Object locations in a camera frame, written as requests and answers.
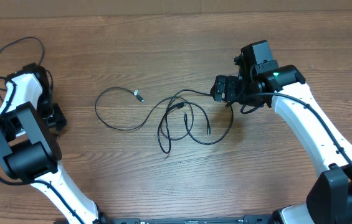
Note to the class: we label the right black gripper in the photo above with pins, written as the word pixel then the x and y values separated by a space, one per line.
pixel 232 98

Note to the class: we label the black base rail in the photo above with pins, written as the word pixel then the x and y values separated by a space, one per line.
pixel 191 221

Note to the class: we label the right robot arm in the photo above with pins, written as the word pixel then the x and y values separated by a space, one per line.
pixel 330 199

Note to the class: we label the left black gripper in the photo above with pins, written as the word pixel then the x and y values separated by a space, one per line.
pixel 59 119

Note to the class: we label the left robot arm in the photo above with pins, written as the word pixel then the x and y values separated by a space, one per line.
pixel 29 151

